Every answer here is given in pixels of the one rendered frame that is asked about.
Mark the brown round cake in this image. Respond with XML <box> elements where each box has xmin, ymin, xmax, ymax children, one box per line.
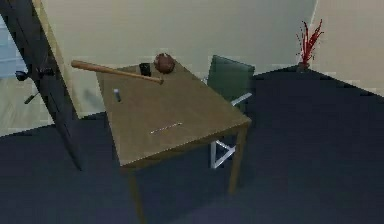
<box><xmin>153</xmin><ymin>52</ymin><xmax>177</xmax><ymax>75</ymax></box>

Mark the brown wooden table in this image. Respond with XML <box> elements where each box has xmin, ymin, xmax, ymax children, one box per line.
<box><xmin>95</xmin><ymin>60</ymin><xmax>253</xmax><ymax>224</ymax></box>

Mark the thin silver pencil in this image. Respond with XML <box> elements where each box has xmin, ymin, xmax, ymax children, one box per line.
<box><xmin>149</xmin><ymin>122</ymin><xmax>184</xmax><ymax>135</ymax></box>

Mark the black cup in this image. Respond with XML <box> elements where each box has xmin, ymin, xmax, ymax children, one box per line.
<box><xmin>138</xmin><ymin>62</ymin><xmax>152</xmax><ymax>77</ymax></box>

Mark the wooden baseball bat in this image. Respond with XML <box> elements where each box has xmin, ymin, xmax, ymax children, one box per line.
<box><xmin>70</xmin><ymin>59</ymin><xmax>165</xmax><ymax>86</ymax></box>

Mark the red house plant in pot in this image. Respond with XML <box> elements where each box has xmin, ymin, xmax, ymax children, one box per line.
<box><xmin>295</xmin><ymin>19</ymin><xmax>325</xmax><ymax>73</ymax></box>

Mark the dark room door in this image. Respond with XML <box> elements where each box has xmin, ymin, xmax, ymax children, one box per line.
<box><xmin>0</xmin><ymin>0</ymin><xmax>84</xmax><ymax>172</ymax></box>

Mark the green chair with white frame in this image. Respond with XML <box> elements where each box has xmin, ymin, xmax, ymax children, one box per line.
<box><xmin>203</xmin><ymin>54</ymin><xmax>256</xmax><ymax>170</ymax></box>

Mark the black door handle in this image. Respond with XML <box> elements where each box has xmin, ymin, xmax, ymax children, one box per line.
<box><xmin>14</xmin><ymin>67</ymin><xmax>55</xmax><ymax>105</ymax></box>

